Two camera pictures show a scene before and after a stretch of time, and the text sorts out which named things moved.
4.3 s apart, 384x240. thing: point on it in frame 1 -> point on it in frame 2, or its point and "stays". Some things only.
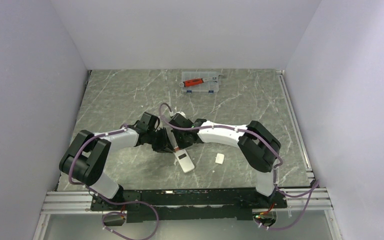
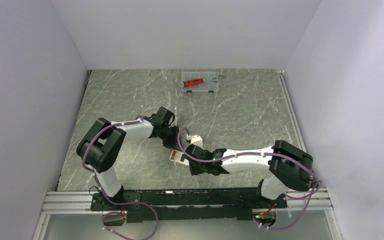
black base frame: x=186 y=204 stays
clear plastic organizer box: x=210 y=86 stays
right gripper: x=180 y=145 -> x=194 y=171
